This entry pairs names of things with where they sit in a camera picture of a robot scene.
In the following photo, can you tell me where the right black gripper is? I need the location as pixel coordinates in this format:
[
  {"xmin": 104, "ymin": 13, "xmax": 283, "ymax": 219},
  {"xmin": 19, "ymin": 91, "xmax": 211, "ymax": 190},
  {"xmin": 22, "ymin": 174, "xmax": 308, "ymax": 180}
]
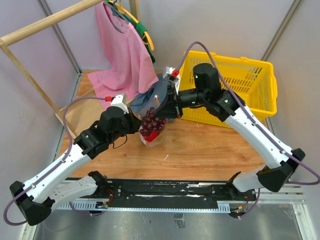
[{"xmin": 153, "ymin": 82, "xmax": 208, "ymax": 119}]

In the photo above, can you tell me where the dark purple grape bunch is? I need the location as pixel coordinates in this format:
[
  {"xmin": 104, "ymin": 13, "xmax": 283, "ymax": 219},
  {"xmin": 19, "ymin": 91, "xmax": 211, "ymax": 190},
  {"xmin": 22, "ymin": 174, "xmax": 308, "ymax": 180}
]
[{"xmin": 139, "ymin": 107, "xmax": 167, "ymax": 137}]

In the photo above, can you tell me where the clear zip top bag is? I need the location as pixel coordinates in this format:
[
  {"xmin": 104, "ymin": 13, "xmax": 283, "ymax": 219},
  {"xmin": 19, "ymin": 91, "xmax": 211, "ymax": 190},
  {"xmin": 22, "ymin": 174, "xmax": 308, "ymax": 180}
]
[{"xmin": 138, "ymin": 95, "xmax": 168, "ymax": 148}]

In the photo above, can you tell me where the red apple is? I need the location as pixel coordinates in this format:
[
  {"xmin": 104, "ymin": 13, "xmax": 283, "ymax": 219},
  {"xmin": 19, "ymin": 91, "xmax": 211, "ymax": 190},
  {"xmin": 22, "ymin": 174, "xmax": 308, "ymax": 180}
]
[{"xmin": 144, "ymin": 131, "xmax": 159, "ymax": 142}]

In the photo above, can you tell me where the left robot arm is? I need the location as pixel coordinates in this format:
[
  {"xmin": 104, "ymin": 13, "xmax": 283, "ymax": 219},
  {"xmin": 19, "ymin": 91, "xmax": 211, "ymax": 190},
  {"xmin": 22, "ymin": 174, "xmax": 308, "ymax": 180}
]
[{"xmin": 9, "ymin": 106, "xmax": 142, "ymax": 226}]

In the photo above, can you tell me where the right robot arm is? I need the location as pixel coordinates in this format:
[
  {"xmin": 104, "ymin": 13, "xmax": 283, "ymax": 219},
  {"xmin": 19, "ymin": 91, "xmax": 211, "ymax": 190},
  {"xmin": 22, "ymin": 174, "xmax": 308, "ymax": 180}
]
[{"xmin": 155, "ymin": 63, "xmax": 306, "ymax": 200}]

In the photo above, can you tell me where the blue grey cloth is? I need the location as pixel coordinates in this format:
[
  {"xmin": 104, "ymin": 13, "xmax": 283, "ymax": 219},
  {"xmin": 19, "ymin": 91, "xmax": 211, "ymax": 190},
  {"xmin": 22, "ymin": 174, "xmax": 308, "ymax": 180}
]
[{"xmin": 129, "ymin": 74, "xmax": 171, "ymax": 119}]

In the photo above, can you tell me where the pink t-shirt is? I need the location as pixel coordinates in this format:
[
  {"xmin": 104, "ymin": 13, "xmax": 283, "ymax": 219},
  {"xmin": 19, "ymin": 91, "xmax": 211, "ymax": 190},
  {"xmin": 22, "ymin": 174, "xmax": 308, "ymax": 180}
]
[{"xmin": 88, "ymin": 3, "xmax": 158, "ymax": 99}]

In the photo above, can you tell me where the green garment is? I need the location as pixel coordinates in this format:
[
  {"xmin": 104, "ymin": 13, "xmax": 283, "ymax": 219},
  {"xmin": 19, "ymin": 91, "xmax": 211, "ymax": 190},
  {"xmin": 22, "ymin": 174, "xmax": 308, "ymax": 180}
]
[{"xmin": 103, "ymin": 0, "xmax": 156, "ymax": 64}]

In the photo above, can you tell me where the yellow plastic basket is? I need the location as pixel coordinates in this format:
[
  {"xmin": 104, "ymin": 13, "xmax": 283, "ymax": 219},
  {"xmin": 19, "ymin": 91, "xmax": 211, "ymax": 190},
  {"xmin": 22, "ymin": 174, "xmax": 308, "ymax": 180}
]
[{"xmin": 179, "ymin": 50, "xmax": 278, "ymax": 128}]

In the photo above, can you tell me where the yellow clothes hanger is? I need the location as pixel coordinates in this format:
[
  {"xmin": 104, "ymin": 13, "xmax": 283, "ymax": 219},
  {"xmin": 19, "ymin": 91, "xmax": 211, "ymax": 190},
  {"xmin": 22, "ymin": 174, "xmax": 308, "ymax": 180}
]
[{"xmin": 108, "ymin": 0, "xmax": 155, "ymax": 51}]

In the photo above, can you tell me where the wooden clothes rack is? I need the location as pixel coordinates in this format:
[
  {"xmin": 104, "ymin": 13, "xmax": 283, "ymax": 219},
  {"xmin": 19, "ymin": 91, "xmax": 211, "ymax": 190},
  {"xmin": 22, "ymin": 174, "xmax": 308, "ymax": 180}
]
[{"xmin": 0, "ymin": 0, "xmax": 141, "ymax": 135}]

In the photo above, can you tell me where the grey clothes hanger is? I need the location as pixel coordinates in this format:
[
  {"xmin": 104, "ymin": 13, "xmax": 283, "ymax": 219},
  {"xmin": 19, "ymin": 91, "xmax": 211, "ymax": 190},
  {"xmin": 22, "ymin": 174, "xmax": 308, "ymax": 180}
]
[{"xmin": 103, "ymin": 0, "xmax": 131, "ymax": 33}]

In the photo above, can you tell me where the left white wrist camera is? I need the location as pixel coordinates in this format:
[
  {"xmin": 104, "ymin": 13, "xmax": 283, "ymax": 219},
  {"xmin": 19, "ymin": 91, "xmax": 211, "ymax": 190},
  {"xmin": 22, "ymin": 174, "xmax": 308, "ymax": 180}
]
[{"xmin": 104, "ymin": 93, "xmax": 129, "ymax": 113}]

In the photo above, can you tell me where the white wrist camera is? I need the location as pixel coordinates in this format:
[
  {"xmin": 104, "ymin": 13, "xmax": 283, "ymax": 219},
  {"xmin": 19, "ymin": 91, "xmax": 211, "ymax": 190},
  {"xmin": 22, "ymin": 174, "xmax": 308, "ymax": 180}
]
[
  {"xmin": 104, "ymin": 93, "xmax": 129, "ymax": 113},
  {"xmin": 162, "ymin": 66, "xmax": 181, "ymax": 93}
]

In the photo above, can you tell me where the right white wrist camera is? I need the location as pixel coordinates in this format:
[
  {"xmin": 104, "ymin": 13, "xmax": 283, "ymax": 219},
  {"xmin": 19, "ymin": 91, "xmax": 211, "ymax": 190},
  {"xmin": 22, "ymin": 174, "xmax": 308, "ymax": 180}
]
[{"xmin": 162, "ymin": 66, "xmax": 181, "ymax": 93}]

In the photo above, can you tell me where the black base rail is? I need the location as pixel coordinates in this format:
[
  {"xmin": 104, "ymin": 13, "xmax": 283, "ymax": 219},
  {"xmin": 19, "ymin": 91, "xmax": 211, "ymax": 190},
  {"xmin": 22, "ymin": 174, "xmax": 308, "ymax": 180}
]
[{"xmin": 77, "ymin": 177, "xmax": 253, "ymax": 211}]

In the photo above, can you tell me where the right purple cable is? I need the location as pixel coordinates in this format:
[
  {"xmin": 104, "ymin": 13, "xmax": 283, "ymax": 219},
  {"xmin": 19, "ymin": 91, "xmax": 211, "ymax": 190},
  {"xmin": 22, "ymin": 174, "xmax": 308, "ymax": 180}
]
[{"xmin": 176, "ymin": 41, "xmax": 320, "ymax": 186}]

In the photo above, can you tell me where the purple cable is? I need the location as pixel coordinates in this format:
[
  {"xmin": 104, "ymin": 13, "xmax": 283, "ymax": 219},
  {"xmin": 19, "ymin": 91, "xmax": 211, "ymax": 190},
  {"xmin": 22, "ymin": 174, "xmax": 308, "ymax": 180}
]
[
  {"xmin": 176, "ymin": 41, "xmax": 320, "ymax": 186},
  {"xmin": 3, "ymin": 96, "xmax": 108, "ymax": 226}
]

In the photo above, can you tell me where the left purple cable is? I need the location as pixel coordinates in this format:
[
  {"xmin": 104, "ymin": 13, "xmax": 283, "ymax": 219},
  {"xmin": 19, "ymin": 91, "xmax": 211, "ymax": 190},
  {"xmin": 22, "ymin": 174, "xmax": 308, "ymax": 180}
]
[{"xmin": 3, "ymin": 96, "xmax": 108, "ymax": 226}]

